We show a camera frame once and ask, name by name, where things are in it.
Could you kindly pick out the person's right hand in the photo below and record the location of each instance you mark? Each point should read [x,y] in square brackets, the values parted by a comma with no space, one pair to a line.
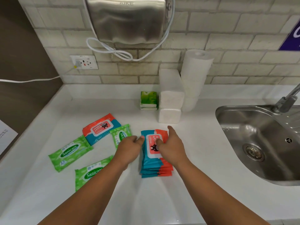
[172,148]

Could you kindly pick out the person's left hand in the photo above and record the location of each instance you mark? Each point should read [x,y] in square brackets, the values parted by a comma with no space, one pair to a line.
[127,151]

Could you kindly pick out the person's left fingers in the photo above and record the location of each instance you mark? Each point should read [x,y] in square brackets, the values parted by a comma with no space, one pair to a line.
[138,141]

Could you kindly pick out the person's right thumb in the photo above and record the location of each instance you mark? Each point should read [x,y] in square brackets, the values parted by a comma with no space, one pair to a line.
[171,133]

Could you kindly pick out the red blue wipes packet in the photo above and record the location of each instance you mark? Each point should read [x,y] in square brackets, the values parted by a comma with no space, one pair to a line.
[150,147]
[100,128]

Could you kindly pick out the person's left forearm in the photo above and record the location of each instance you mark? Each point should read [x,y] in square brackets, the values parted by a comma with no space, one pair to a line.
[89,196]

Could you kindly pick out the person's right forearm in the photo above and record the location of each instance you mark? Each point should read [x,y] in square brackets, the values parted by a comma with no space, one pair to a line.
[211,194]

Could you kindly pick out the small white tissue pack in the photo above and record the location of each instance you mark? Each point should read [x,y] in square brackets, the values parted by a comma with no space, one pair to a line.
[169,115]

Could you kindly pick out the small green wipes packet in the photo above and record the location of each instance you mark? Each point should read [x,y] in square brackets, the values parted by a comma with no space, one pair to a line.
[120,135]

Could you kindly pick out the pile of red blue wipes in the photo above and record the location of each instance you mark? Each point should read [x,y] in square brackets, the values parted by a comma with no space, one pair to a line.
[154,171]

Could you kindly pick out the green tissue box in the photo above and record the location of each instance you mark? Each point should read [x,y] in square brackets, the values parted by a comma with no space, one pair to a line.
[148,98]

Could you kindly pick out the large white tissue pack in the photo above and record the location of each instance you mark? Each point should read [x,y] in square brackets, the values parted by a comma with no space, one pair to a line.
[171,89]

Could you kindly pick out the large green wipes packet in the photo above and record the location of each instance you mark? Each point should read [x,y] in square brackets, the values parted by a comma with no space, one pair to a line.
[70,152]
[91,174]

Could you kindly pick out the white paper towel roll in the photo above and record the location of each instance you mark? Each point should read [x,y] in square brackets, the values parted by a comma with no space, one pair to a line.
[195,77]

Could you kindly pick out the metal sink drain strainer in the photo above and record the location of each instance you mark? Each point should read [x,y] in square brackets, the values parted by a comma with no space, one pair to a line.
[253,152]

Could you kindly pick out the stainless steel sink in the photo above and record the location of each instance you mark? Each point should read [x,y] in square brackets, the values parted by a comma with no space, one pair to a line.
[257,138]

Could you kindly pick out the white plug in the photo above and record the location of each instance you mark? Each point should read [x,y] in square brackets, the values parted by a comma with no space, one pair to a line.
[77,63]

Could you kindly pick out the chrome faucet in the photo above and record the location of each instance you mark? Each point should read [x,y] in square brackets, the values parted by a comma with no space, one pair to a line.
[284,104]

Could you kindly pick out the stainless steel hand dryer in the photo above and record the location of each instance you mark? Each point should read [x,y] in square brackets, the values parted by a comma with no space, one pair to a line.
[126,18]

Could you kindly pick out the white paper sheet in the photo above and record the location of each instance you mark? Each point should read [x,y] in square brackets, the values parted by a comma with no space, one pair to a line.
[5,137]

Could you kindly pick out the purple sign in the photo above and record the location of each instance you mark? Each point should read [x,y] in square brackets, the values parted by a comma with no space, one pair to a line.
[291,38]

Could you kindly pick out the white wall socket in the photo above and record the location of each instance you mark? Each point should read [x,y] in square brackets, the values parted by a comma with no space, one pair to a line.
[89,62]

